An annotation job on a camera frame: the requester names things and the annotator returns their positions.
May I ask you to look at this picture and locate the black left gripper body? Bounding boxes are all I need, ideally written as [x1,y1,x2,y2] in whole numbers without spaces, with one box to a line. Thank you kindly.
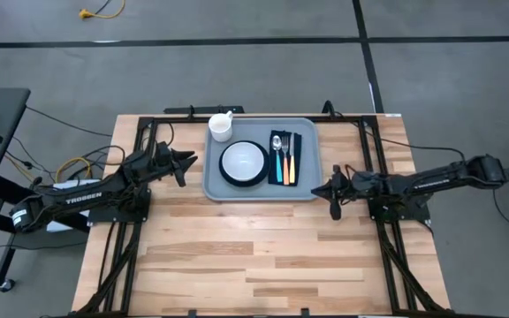
[150,140,188,187]

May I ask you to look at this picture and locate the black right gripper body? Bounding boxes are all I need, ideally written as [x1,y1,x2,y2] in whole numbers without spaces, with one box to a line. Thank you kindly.
[331,164,373,221]

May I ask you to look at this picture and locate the dark teal plate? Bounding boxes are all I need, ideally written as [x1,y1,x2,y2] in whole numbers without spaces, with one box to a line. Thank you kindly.
[218,140,270,188]

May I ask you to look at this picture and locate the yellow-handled knife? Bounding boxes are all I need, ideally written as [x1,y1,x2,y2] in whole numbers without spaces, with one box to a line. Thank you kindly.
[289,132,297,185]

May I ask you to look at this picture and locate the navy cloth napkin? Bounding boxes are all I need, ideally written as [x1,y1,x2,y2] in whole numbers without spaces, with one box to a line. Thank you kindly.
[267,129,303,186]

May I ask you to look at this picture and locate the orange-handled fork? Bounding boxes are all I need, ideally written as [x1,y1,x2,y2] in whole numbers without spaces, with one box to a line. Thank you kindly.
[280,134,291,186]

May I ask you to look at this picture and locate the white mug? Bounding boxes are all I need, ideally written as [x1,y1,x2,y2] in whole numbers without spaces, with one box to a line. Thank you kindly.
[208,110,234,143]

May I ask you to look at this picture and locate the teal-handled spoon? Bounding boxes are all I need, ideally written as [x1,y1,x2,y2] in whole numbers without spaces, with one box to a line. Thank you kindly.
[271,134,284,184]

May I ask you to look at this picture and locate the white bowl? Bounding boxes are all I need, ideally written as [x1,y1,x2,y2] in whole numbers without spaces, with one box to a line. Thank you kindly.
[222,141,266,182]

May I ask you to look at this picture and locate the grey plastic tray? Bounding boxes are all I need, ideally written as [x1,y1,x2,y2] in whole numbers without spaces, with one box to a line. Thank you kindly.
[201,117,324,202]

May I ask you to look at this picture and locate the white paper sheet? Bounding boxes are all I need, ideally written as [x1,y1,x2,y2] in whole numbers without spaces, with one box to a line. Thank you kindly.
[46,178,101,233]

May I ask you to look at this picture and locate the black side desk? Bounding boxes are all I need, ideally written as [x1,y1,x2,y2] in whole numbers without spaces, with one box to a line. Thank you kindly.
[0,87,92,292]

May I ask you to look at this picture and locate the black metal table frame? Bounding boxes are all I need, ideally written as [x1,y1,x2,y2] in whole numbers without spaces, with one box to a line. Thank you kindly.
[72,114,455,318]

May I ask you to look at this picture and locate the black mount bar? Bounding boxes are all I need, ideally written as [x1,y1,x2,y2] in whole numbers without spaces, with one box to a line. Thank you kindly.
[163,104,246,115]

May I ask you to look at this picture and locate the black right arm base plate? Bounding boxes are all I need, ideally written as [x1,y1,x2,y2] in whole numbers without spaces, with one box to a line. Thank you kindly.
[368,201,431,223]

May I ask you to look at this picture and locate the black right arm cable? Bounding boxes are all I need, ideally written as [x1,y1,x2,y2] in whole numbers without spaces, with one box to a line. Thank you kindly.
[323,100,467,163]

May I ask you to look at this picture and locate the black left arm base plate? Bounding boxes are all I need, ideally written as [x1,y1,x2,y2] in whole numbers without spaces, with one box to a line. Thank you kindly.
[87,207,152,223]

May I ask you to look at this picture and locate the yellow cable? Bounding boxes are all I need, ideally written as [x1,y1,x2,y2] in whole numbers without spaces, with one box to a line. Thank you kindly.
[55,156,93,180]

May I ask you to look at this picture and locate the thin black floor cable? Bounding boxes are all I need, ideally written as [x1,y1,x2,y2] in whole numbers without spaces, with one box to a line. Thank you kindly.
[25,105,113,138]

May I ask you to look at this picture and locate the yellow extension cord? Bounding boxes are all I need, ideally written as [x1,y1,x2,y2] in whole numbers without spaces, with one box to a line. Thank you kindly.
[79,0,126,20]

